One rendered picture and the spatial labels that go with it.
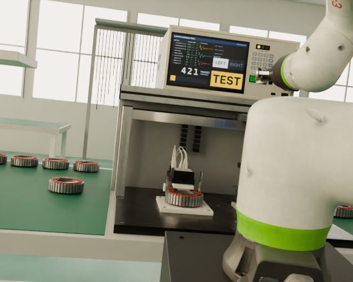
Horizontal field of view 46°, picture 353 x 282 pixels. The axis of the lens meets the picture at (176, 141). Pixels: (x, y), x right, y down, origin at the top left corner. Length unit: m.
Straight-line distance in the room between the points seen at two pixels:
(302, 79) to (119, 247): 0.55
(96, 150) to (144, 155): 6.21
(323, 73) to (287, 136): 0.42
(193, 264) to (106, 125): 7.04
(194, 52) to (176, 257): 0.84
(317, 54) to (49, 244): 0.71
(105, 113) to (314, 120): 7.15
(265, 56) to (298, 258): 0.96
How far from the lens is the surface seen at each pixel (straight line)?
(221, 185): 1.51
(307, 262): 0.53
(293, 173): 0.52
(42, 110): 7.71
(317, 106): 0.53
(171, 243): 0.67
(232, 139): 1.49
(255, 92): 1.38
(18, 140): 7.83
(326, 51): 0.93
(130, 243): 0.98
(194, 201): 1.18
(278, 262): 0.51
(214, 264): 0.62
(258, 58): 1.39
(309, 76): 0.92
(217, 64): 1.35
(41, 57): 7.75
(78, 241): 0.98
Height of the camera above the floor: 1.06
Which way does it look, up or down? 4 degrees down
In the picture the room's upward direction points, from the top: 6 degrees clockwise
